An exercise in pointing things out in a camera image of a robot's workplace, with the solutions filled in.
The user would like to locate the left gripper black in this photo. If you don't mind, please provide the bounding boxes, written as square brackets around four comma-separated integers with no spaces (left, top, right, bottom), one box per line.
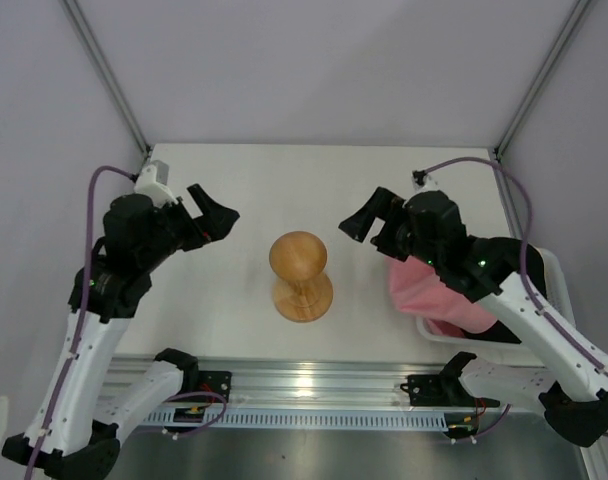
[140,183,238,271]

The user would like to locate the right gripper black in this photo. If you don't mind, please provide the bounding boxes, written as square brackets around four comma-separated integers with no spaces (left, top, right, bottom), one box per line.
[339,188,442,270]

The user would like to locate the wooden hat stand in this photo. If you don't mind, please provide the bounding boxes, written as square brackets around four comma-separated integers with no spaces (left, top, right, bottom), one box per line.
[269,231,334,323]

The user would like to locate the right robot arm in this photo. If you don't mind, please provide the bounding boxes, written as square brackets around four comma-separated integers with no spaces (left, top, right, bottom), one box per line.
[339,187,608,448]

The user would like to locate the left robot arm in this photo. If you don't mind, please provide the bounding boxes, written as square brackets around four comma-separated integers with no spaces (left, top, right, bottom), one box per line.
[2,184,240,479]

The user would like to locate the black hat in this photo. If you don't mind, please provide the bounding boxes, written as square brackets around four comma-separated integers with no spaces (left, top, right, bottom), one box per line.
[460,245,548,344]

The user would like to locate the white plastic basket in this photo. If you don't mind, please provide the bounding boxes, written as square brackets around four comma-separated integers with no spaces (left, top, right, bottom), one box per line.
[416,248,576,350]

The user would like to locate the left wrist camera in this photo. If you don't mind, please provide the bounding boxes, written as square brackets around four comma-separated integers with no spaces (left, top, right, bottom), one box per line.
[134,160,177,207]

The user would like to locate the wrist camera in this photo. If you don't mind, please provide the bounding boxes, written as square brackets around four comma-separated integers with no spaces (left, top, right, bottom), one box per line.
[412,170,440,194]
[134,160,177,207]

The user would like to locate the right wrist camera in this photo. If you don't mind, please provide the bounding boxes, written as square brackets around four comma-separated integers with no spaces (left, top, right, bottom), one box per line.
[412,170,440,194]

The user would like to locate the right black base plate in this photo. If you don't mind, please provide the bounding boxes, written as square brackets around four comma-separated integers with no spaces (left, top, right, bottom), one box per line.
[399,374,500,408]

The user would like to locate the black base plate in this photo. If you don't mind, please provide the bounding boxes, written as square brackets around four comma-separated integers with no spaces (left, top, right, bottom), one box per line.
[198,370,233,396]
[399,374,500,408]

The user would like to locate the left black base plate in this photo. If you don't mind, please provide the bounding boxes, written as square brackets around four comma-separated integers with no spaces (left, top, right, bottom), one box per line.
[198,370,233,396]

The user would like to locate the aluminium mounting rail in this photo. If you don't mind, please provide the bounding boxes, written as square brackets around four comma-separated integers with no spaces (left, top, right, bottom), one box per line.
[103,354,555,412]

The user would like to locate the white slotted cable duct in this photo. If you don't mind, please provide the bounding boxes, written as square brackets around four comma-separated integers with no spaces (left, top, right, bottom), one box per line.
[142,407,472,432]

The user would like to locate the left aluminium frame post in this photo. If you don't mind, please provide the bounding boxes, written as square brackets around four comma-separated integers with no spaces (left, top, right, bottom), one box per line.
[59,0,151,158]

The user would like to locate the aluminium frame post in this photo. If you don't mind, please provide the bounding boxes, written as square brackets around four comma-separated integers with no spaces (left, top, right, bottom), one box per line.
[493,0,596,162]
[59,0,151,158]

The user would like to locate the right aluminium frame post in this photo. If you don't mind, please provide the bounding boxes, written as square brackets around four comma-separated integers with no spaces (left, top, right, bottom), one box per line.
[493,0,596,162]

